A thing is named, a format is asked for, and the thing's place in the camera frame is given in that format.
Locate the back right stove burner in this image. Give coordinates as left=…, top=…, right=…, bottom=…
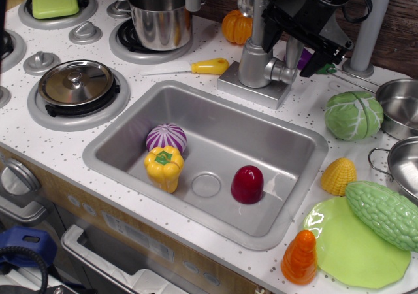
left=109, top=19, right=193, bottom=65

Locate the green toy bitter gourd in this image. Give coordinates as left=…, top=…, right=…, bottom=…
left=345, top=181, right=417, bottom=252

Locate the silver toy faucet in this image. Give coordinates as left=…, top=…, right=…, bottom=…
left=217, top=0, right=297, bottom=110

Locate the grey stove knob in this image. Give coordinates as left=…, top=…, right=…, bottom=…
left=23, top=51, right=61, bottom=76
left=106, top=0, right=131, bottom=18
left=69, top=21, right=103, bottom=44

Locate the steel pot lid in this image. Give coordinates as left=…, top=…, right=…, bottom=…
left=38, top=59, right=114, bottom=106

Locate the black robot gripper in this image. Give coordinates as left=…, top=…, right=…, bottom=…
left=262, top=0, right=354, bottom=77

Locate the stove burner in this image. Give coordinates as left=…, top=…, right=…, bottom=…
left=109, top=19, right=193, bottom=65
left=1, top=29, right=26, bottom=73
left=27, top=68, right=130, bottom=132
left=18, top=0, right=98, bottom=30

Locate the silver toy sink basin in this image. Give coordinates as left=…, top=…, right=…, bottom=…
left=83, top=81, right=328, bottom=251

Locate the orange toy pumpkin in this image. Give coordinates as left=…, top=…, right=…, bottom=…
left=221, top=10, right=253, bottom=45

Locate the grey right support pole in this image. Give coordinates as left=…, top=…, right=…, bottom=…
left=342, top=0, right=390, bottom=78

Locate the clear round knob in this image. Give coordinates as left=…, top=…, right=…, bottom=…
left=237, top=0, right=254, bottom=18

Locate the tall steel pot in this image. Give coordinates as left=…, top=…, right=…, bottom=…
left=128, top=0, right=206, bottom=51

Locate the green toy cabbage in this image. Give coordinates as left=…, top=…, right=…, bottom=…
left=324, top=91, right=384, bottom=141

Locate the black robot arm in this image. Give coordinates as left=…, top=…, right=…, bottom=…
left=262, top=0, right=373, bottom=78

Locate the yellow toy bell pepper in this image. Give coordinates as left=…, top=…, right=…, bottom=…
left=144, top=146, right=184, bottom=193

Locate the grey stove knob back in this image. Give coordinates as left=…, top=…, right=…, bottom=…
left=106, top=0, right=131, bottom=18

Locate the steel pot right edge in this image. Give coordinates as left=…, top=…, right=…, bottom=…
left=368, top=137, right=417, bottom=205

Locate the light green plastic plate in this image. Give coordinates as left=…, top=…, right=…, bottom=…
left=303, top=197, right=411, bottom=289

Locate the purple toy eggplant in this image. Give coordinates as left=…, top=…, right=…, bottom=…
left=293, top=48, right=336, bottom=78

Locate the front left stove burner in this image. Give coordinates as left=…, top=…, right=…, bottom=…
left=27, top=68, right=130, bottom=132

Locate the back left stove burner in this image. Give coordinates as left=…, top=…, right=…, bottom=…
left=18, top=0, right=98, bottom=30

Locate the purple striped toy onion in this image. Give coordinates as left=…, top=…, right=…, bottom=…
left=146, top=123, right=187, bottom=154

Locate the grey oven door handle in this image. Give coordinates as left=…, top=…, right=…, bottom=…
left=1, top=158, right=52, bottom=227

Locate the grey stove knob middle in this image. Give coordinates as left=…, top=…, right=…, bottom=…
left=69, top=21, right=103, bottom=44

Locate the dark red toy beet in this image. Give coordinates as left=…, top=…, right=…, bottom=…
left=231, top=165, right=264, bottom=204

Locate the black coiled cable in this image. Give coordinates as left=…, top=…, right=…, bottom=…
left=0, top=246, right=49, bottom=294

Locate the silver faucet lever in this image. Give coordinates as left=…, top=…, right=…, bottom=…
left=285, top=37, right=304, bottom=69

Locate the yellow toy corn piece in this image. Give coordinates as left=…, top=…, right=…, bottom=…
left=321, top=157, right=357, bottom=196

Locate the grey stove knob left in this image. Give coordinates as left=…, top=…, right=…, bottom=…
left=23, top=51, right=61, bottom=76

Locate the steel saucepan with handle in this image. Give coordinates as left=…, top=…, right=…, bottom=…
left=325, top=67, right=417, bottom=140

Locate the orange toy carrot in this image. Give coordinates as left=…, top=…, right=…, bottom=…
left=281, top=230, right=317, bottom=285

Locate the grey stove knob edge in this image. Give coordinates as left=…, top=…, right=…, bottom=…
left=0, top=86, right=11, bottom=108

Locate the yellow handled toy knife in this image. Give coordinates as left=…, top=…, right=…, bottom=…
left=139, top=58, right=229, bottom=76

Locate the far left stove burner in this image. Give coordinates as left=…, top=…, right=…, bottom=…
left=1, top=29, right=26, bottom=73

